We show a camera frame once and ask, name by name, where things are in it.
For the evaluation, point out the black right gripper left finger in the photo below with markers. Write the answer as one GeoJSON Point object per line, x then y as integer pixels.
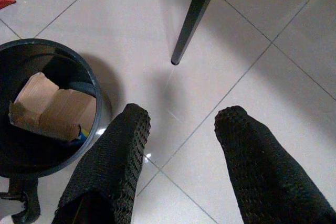
{"type": "Point", "coordinates": [110, 161]}

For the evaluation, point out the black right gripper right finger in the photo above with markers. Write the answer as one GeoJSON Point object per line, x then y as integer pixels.
{"type": "Point", "coordinates": [262, 171]}

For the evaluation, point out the blue trash item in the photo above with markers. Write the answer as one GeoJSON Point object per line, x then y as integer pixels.
{"type": "Point", "coordinates": [83, 134]}

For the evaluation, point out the black round rubbish bin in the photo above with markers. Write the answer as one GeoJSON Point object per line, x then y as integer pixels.
{"type": "Point", "coordinates": [97, 108]}

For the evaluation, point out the brown torn cardboard piece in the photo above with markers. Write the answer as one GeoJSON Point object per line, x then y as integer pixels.
{"type": "Point", "coordinates": [52, 111]}

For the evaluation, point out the black slanted table leg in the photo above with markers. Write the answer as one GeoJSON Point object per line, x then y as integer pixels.
{"type": "Point", "coordinates": [194, 11]}

